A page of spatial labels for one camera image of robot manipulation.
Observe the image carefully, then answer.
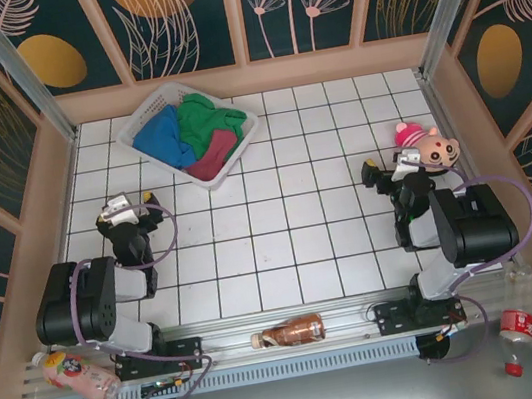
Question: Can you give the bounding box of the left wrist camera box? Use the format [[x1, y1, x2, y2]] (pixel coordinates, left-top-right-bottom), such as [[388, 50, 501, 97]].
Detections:
[[95, 193, 135, 230]]

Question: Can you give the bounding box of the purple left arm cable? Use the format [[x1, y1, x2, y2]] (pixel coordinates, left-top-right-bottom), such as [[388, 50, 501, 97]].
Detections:
[[56, 195, 222, 399]]

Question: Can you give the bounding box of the aluminium frame post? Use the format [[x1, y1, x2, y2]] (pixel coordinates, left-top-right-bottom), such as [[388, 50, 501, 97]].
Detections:
[[407, 0, 528, 83], [0, 0, 81, 152]]

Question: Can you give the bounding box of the grey slotted cable duct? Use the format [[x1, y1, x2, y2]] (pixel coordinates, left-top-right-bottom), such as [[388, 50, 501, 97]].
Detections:
[[45, 340, 422, 399]]

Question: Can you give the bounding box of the brown drink bottle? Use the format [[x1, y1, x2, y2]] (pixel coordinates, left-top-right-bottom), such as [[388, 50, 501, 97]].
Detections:
[[247, 311, 328, 354]]

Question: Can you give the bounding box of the pink drink bottle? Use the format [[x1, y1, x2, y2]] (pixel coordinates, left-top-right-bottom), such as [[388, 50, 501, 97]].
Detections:
[[30, 339, 125, 399]]

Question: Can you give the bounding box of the aluminium mounting rail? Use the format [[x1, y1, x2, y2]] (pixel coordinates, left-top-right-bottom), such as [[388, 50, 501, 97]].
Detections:
[[13, 268, 532, 399]]

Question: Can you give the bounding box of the plush doll with pink hat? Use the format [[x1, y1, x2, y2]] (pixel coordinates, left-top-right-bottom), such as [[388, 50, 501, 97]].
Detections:
[[391, 112, 466, 184]]

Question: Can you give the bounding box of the red tank top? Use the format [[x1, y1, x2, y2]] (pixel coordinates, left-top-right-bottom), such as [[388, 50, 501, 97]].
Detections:
[[180, 125, 247, 185]]

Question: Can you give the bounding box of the white plastic basket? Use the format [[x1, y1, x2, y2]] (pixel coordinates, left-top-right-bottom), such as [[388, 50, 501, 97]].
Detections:
[[109, 69, 270, 205]]

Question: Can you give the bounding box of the blue tank top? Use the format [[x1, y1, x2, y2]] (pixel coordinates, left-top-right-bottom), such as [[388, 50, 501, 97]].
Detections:
[[126, 100, 201, 176]]

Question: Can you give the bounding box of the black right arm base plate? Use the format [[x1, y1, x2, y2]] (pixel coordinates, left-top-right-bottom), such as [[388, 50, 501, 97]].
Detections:
[[372, 289, 469, 340]]

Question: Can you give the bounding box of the green tank top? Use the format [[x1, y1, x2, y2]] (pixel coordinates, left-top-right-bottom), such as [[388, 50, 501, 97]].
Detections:
[[172, 85, 253, 164]]

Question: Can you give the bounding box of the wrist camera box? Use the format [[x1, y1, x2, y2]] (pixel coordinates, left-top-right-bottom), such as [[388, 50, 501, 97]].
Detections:
[[95, 193, 135, 230], [391, 143, 428, 171]]

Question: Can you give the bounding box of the clear bottle with red label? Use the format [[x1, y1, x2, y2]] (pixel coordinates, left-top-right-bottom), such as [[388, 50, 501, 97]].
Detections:
[[488, 261, 532, 379]]

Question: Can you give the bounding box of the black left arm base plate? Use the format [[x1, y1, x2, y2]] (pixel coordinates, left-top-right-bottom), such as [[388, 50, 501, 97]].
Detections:
[[111, 334, 208, 384]]

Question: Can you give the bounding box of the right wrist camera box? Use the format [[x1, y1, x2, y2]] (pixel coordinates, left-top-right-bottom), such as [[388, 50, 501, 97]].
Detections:
[[391, 143, 428, 171]]

